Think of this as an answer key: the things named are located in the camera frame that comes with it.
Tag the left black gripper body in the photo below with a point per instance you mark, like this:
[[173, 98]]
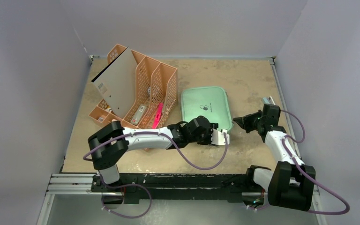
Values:
[[205, 138]]

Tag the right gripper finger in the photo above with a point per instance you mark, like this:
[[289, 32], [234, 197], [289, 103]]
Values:
[[248, 125], [248, 117]]

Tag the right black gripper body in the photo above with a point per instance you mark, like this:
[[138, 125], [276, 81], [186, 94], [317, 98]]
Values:
[[250, 122]]

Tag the mint green storage case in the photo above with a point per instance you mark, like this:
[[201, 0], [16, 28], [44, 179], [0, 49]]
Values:
[[210, 102]]

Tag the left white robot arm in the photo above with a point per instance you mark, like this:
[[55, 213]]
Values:
[[111, 142]]

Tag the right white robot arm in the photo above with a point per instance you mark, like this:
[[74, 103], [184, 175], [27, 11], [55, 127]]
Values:
[[286, 186]]

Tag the pink marker pen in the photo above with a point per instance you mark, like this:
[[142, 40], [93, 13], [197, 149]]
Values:
[[158, 116]]

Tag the pink plastic desk organizer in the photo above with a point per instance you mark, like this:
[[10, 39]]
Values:
[[155, 82]]

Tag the grey folder board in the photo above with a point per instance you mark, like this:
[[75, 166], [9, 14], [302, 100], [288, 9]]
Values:
[[116, 82]]

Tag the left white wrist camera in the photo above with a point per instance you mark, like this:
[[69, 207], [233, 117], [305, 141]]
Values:
[[220, 137]]

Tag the black table front rail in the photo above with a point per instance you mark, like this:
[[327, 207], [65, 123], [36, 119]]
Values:
[[134, 187]]

